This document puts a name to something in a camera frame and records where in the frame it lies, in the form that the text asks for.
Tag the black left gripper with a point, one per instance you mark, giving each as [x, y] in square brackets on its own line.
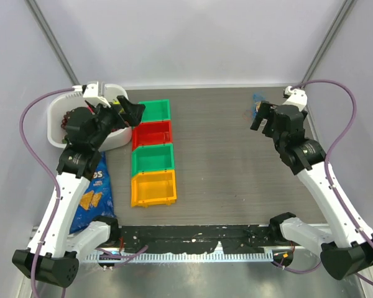
[131, 117]

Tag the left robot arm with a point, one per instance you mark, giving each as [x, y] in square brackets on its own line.
[52, 257]

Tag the white plastic basket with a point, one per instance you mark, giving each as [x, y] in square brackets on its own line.
[69, 101]

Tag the white slotted cable duct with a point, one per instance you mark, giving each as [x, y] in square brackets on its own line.
[214, 257]

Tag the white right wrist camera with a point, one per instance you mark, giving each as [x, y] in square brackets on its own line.
[295, 97]

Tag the blue Doritos bag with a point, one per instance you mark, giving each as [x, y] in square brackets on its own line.
[97, 199]

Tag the yellow bin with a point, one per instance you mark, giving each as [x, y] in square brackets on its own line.
[154, 188]

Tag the red bin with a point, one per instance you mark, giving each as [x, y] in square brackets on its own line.
[152, 133]

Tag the near green bin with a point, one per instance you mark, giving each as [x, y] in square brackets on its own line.
[152, 158]

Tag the aluminium frame post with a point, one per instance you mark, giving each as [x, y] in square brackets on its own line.
[343, 13]
[52, 41]

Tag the dark red toy grapes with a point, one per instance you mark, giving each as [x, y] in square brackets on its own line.
[65, 120]

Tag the right aluminium frame post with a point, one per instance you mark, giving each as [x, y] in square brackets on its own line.
[343, 13]

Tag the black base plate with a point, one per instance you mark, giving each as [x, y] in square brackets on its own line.
[195, 239]

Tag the left aluminium frame post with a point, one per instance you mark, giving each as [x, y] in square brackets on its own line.
[52, 41]

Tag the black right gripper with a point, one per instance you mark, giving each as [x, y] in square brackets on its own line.
[266, 111]

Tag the far green bin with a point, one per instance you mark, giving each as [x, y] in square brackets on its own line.
[156, 110]

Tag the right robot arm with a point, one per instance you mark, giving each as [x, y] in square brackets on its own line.
[348, 247]

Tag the green bin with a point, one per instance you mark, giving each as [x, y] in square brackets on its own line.
[152, 158]
[156, 110]

